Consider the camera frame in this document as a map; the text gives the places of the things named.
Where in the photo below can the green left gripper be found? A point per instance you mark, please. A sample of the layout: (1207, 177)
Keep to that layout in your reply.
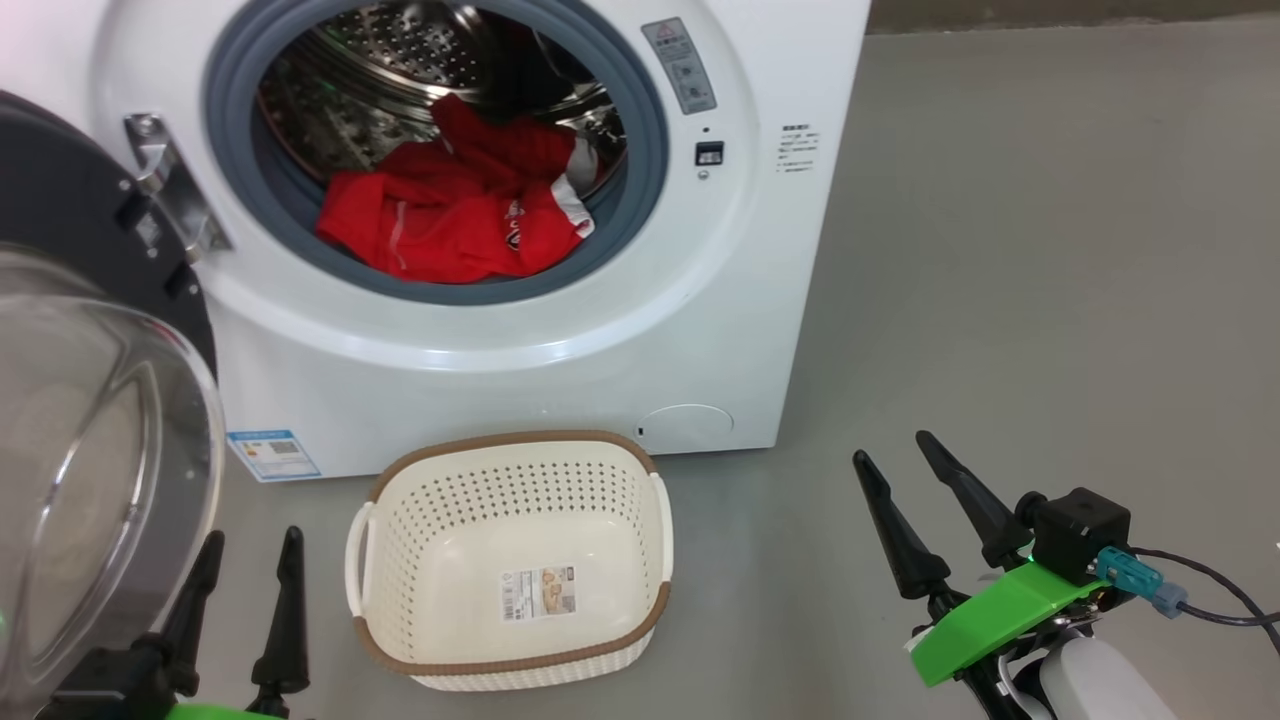
(110, 690)

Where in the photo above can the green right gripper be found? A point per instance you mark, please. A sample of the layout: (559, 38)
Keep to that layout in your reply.
(1000, 615)

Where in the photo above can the black round glass washer door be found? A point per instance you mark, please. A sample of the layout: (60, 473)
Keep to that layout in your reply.
(80, 430)

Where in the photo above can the red sports jersey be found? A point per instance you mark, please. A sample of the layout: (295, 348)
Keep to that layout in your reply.
(450, 220)

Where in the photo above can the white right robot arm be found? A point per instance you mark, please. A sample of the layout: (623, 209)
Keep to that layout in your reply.
(1100, 680)

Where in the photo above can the cream perforated basket brown rim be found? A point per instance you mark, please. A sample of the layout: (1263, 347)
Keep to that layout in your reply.
(510, 530)

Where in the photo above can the white front-load washing machine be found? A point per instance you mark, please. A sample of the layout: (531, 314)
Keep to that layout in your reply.
(500, 380)

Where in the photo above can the metal door hinge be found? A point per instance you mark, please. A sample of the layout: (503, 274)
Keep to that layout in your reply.
(175, 190)

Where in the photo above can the black door latch socket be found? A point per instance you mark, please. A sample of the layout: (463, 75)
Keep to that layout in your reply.
(710, 153)

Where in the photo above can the grey rubber door gasket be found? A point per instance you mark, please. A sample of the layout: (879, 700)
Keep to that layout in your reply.
(640, 200)

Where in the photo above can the stainless steel washing machine drum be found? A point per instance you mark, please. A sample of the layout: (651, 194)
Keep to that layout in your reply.
(370, 70)

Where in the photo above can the blue energy label sticker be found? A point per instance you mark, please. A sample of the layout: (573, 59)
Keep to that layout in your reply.
(272, 456)

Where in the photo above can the round white filter cover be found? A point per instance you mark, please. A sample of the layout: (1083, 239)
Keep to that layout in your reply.
(688, 427)

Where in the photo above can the paper product label sticker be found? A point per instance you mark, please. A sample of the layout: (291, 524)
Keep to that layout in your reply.
(539, 593)

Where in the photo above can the dark skirting strip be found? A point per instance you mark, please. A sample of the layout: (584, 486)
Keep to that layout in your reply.
(1070, 16)

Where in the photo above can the grey warning sticker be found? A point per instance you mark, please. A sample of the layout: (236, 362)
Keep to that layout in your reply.
(680, 65)

